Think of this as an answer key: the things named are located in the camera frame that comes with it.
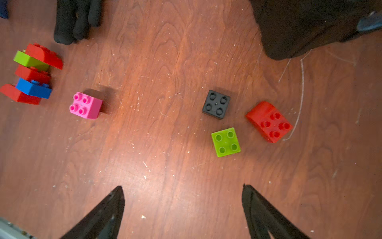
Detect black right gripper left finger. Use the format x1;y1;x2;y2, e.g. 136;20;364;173
61;186;125;239

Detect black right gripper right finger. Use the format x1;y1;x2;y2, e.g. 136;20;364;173
242;184;308;239

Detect green lego brick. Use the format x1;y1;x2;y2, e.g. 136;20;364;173
211;127;241;157
14;51;50;72

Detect pink lego brick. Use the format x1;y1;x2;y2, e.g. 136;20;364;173
69;92;103;120

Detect black small lego brick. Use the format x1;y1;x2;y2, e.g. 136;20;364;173
202;90;230;120

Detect blue lego brick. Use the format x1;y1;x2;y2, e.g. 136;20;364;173
16;78;52;99

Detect red round lego piece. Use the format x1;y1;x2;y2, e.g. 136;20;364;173
246;101;293;143

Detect black plastic toolbox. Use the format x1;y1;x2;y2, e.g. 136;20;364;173
250;1;382;60

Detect black work glove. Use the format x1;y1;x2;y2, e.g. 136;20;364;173
54;0;103;45

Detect aluminium rail frame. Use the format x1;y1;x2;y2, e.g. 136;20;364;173
0;218;35;239

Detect blue handled pliers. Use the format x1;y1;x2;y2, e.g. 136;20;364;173
0;0;9;19

